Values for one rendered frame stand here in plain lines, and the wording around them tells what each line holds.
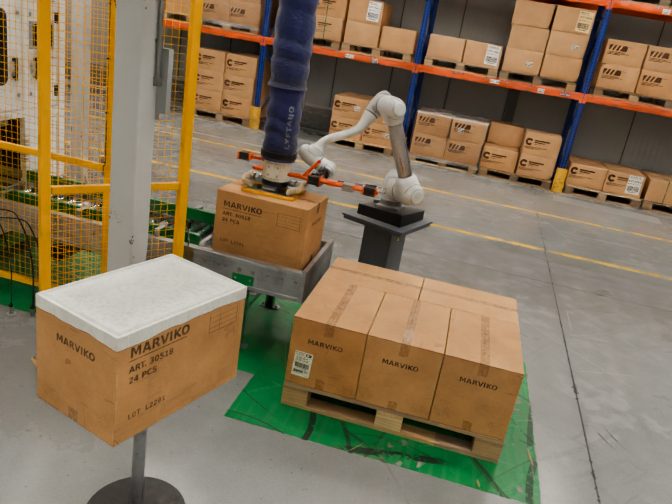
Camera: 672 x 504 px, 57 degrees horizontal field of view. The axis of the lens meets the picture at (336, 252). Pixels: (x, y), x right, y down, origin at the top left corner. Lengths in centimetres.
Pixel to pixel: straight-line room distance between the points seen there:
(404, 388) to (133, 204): 164
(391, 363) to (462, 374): 36
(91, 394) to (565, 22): 958
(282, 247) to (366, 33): 754
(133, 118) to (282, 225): 120
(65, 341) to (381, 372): 169
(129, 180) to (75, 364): 113
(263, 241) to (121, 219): 103
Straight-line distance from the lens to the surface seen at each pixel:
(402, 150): 416
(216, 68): 1185
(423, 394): 331
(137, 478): 271
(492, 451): 346
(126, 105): 299
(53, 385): 234
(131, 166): 303
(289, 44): 370
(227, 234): 391
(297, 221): 371
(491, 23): 1205
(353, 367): 330
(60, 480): 305
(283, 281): 371
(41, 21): 327
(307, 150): 413
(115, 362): 202
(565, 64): 1078
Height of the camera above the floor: 199
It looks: 20 degrees down
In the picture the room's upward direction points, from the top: 10 degrees clockwise
